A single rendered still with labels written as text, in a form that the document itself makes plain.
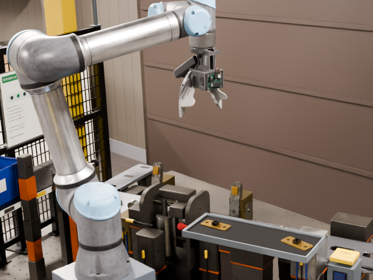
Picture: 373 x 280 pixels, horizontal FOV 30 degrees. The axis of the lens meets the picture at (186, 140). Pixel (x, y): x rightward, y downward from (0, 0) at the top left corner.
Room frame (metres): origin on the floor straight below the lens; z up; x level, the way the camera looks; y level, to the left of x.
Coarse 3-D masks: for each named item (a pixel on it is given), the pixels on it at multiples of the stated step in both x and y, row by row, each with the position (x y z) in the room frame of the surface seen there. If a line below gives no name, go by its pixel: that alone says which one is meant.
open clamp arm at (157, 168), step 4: (156, 164) 2.48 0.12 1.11; (160, 164) 2.48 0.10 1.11; (156, 168) 2.47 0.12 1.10; (160, 168) 2.47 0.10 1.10; (152, 172) 2.49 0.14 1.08; (156, 172) 2.47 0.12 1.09; (160, 172) 2.47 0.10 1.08; (152, 176) 2.48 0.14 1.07; (156, 176) 2.47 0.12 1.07; (160, 176) 2.47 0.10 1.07; (152, 180) 2.48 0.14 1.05; (156, 180) 2.47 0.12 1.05; (160, 180) 2.47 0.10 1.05
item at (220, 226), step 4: (208, 220) 1.83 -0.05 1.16; (204, 224) 1.80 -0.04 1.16; (208, 224) 1.80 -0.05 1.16; (212, 224) 1.79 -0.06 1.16; (216, 224) 1.79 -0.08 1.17; (220, 224) 1.80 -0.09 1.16; (224, 224) 1.79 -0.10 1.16; (228, 224) 1.79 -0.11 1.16; (216, 228) 1.77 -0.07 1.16; (220, 228) 1.77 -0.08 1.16; (224, 228) 1.77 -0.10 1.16; (228, 228) 1.77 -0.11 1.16
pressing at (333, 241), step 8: (120, 192) 2.50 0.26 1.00; (120, 200) 2.42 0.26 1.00; (128, 200) 2.41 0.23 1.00; (120, 208) 2.34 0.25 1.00; (168, 208) 2.32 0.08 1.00; (224, 216) 2.23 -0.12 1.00; (232, 216) 2.23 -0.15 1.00; (272, 224) 2.14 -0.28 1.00; (328, 240) 2.00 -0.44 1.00; (336, 240) 2.00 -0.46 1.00; (344, 240) 2.00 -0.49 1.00; (352, 240) 2.00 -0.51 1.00; (328, 248) 1.94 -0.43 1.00; (344, 248) 1.95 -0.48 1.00; (352, 248) 1.94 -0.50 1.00; (360, 248) 1.94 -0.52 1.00; (368, 248) 1.93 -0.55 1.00; (328, 256) 1.89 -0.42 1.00; (360, 256) 1.88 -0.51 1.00; (368, 264) 1.83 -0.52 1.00; (368, 272) 1.80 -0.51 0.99
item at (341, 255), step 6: (336, 252) 1.60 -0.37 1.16; (342, 252) 1.60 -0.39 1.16; (348, 252) 1.60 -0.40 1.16; (354, 252) 1.60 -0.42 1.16; (330, 258) 1.58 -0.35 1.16; (336, 258) 1.57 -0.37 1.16; (342, 258) 1.57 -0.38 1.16; (348, 258) 1.56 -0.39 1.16; (354, 258) 1.56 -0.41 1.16; (348, 264) 1.55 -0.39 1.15
